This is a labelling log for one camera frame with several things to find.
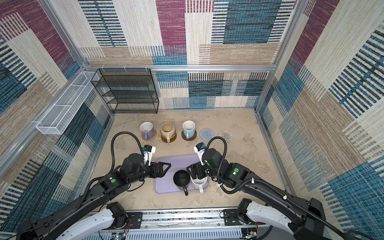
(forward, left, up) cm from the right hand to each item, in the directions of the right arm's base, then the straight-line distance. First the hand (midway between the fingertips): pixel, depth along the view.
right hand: (194, 169), depth 73 cm
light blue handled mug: (+32, +3, -7) cm, 33 cm away
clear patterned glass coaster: (+31, -23, -16) cm, 42 cm away
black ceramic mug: (0, +7, -15) cm, 16 cm away
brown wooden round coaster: (+28, +1, -15) cm, 32 cm away
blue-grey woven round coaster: (+32, -9, -15) cm, 36 cm away
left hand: (+3, +14, +1) cm, 14 cm away
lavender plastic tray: (-1, +16, -17) cm, 23 cm away
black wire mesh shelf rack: (+60, +47, +2) cm, 76 cm away
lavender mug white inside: (+35, +32, -13) cm, 49 cm away
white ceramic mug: (-5, -3, -7) cm, 9 cm away
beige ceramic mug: (+32, +17, -11) cm, 37 cm away
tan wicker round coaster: (+30, +28, -16) cm, 44 cm away
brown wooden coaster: (+26, +14, -12) cm, 32 cm away
